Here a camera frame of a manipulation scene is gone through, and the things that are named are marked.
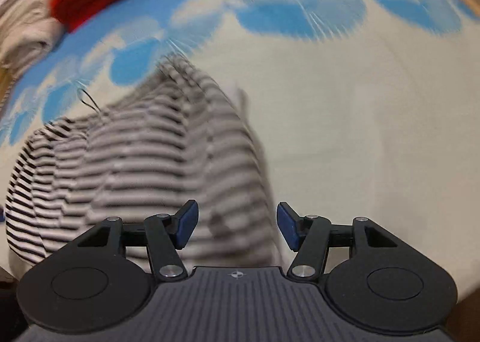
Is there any black white striped garment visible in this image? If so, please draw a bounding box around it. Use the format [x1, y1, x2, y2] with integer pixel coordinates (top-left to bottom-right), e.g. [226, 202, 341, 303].
[5, 54, 279, 267]

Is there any blue white patterned bedsheet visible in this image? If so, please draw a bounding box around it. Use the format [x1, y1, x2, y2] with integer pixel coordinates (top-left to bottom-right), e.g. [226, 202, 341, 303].
[1, 0, 479, 297]

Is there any beige folded blanket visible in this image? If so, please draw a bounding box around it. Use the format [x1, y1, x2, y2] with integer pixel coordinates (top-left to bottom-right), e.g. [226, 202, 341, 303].
[1, 0, 64, 78]

